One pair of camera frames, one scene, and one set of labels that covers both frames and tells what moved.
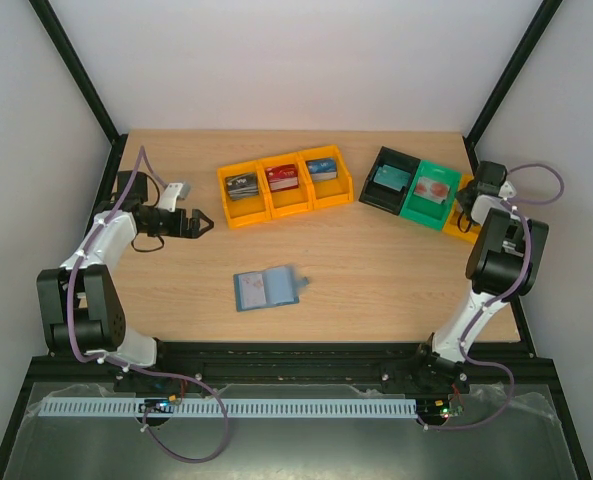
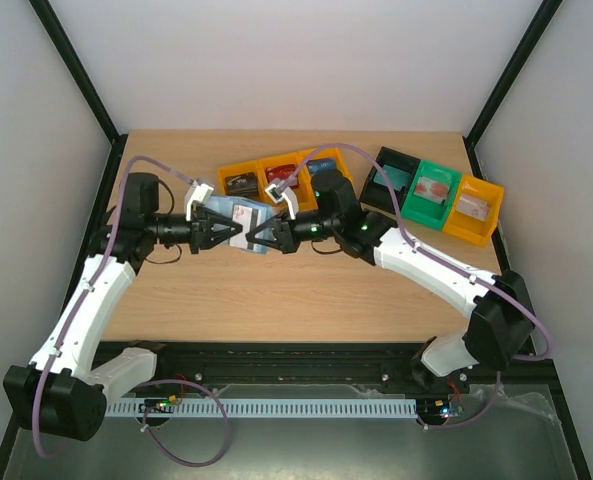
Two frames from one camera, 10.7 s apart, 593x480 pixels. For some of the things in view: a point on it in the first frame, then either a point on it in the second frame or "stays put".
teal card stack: (391, 177) stays put
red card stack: (282, 177) stays put
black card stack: (242, 185) stays put
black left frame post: (86, 86) stays put
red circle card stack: (431, 190) stays put
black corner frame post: (509, 75) stays put
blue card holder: (267, 288) to (223, 206)
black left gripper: (180, 229) to (203, 224)
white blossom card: (252, 290) to (249, 218)
